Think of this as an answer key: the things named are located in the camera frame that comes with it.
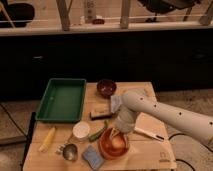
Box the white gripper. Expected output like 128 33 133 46
110 106 139 138

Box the apple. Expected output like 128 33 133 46
112 137 125 148

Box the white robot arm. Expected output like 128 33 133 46
112 89 213 148

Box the red bowl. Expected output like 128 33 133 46
98 128 129 160

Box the dark maroon bowl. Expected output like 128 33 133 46
97 79 117 98

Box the black board eraser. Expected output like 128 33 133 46
90 108 112 120

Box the grey cloth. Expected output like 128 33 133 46
110 95 122 113

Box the white cup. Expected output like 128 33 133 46
73 121 90 140

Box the blue sponge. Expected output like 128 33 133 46
82 146 104 170

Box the green plastic tray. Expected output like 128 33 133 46
36 78 86 123

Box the yellow corn cob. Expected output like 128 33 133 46
39 127 56 152

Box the black cable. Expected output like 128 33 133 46
168 132 213 171

